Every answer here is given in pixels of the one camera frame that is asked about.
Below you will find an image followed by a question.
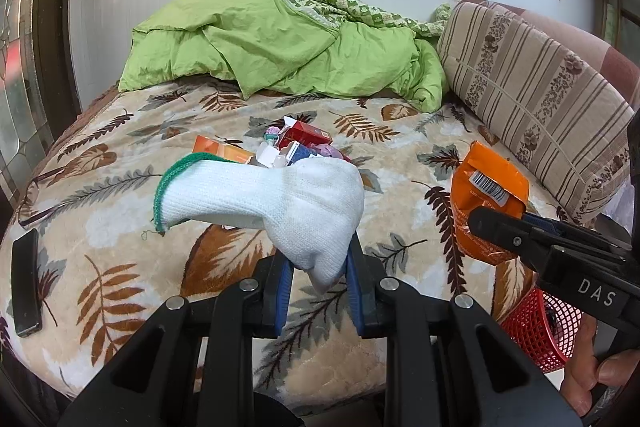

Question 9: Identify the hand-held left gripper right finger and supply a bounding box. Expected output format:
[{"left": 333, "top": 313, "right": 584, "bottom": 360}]
[{"left": 346, "top": 237, "right": 583, "bottom": 427}]

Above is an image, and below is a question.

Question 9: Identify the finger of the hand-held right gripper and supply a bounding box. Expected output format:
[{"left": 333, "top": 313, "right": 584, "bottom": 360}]
[
  {"left": 522, "top": 213, "right": 621, "bottom": 253},
  {"left": 467, "top": 207, "right": 551, "bottom": 268}
]

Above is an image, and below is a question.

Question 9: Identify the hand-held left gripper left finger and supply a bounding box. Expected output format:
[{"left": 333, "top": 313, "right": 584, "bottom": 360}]
[{"left": 59, "top": 256, "right": 295, "bottom": 427}]

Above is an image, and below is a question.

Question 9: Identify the orange snack bag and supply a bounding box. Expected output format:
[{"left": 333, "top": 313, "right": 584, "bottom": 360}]
[{"left": 450, "top": 141, "right": 531, "bottom": 267}]

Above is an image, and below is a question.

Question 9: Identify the red plastic mesh basket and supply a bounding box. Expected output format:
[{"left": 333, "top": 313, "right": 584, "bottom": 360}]
[{"left": 500, "top": 288, "right": 585, "bottom": 374}]

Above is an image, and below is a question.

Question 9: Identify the white sock green cuff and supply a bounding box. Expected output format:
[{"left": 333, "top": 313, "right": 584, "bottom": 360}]
[{"left": 152, "top": 153, "right": 365, "bottom": 294}]

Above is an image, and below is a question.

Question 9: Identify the blue white cardboard box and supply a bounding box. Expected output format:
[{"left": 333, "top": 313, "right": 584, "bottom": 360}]
[{"left": 285, "top": 142, "right": 321, "bottom": 164}]

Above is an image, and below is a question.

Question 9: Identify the orange cardboard box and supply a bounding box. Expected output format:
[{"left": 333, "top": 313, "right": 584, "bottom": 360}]
[{"left": 191, "top": 135, "right": 256, "bottom": 166}]

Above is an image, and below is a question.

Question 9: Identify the person's right hand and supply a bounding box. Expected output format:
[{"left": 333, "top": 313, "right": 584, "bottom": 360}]
[{"left": 560, "top": 317, "right": 640, "bottom": 417}]

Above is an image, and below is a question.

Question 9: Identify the white torn cardboard box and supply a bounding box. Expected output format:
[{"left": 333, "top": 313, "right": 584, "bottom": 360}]
[{"left": 256, "top": 139, "right": 291, "bottom": 169}]

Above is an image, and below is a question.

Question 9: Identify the striped floral cushion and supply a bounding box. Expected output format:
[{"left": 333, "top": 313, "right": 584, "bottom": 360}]
[{"left": 436, "top": 0, "right": 636, "bottom": 225}]

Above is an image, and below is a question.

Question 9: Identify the purple plastic wrapper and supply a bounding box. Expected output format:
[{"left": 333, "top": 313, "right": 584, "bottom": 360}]
[{"left": 315, "top": 144, "right": 354, "bottom": 164}]

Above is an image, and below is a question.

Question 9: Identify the leaf-print blanket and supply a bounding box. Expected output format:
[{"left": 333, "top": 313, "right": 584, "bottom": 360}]
[{"left": 0, "top": 77, "right": 601, "bottom": 408}]

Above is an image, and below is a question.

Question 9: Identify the pink upholstered headboard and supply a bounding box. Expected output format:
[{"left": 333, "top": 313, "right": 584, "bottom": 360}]
[{"left": 515, "top": 4, "right": 640, "bottom": 80}]

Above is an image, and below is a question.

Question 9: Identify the wooden framed window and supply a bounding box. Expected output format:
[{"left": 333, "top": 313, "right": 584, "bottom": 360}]
[{"left": 590, "top": 0, "right": 640, "bottom": 58}]

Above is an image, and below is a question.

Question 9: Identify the green quilt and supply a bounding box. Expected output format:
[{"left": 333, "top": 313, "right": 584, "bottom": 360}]
[{"left": 118, "top": 0, "right": 452, "bottom": 114}]

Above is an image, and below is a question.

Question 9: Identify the black phone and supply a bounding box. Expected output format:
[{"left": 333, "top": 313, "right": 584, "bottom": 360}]
[{"left": 10, "top": 228, "right": 44, "bottom": 337}]

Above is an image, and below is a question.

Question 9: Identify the wooden door with glass pane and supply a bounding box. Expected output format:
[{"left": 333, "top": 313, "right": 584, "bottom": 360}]
[{"left": 0, "top": 0, "right": 85, "bottom": 208}]

